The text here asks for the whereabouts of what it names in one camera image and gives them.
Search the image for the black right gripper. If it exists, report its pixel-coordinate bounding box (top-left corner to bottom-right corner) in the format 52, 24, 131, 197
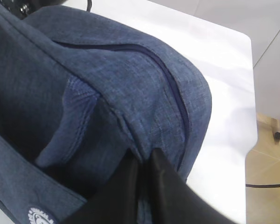
0, 0, 63, 19

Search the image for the dark navy fabric bag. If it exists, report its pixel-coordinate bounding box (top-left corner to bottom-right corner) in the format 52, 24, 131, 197
0, 4, 212, 224

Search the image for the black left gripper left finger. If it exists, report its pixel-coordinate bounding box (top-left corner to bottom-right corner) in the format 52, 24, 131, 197
62, 150, 139, 224

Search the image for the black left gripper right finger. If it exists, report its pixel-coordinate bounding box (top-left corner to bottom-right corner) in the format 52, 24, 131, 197
149, 148, 234, 224

